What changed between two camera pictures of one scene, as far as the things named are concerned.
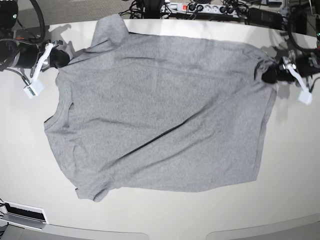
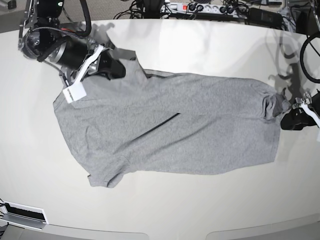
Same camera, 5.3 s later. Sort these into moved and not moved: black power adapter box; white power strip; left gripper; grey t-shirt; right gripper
Moved: right gripper; grey t-shirt; left gripper
Not moved: white power strip; black power adapter box
